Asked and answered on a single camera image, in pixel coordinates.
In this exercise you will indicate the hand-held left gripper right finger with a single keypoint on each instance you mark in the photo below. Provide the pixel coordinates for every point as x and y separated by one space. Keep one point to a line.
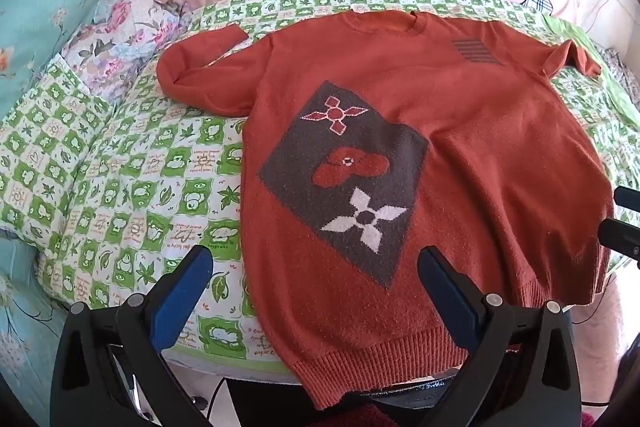
447 292

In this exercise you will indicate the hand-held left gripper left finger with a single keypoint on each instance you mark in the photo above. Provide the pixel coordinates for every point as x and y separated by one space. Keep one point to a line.
185 292

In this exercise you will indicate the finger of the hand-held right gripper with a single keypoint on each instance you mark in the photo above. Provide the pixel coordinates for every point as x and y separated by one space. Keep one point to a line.
620 237
629 198

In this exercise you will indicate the orange knit sweater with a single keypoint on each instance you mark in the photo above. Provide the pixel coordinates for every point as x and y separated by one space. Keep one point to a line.
475 132

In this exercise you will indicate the green checked bed sheet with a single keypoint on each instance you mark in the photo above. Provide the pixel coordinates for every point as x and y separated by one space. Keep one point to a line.
150 187

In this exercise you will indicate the pink fuzzy cloth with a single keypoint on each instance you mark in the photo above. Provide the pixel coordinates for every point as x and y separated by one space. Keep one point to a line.
600 347

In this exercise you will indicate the plain light green cloth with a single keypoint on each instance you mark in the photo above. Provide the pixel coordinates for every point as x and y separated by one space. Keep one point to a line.
600 72

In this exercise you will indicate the teal floral bed sheet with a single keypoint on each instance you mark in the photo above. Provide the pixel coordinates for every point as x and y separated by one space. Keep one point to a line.
25 317

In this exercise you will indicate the pink floral pillow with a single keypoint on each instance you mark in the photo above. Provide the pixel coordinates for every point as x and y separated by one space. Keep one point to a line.
125 32

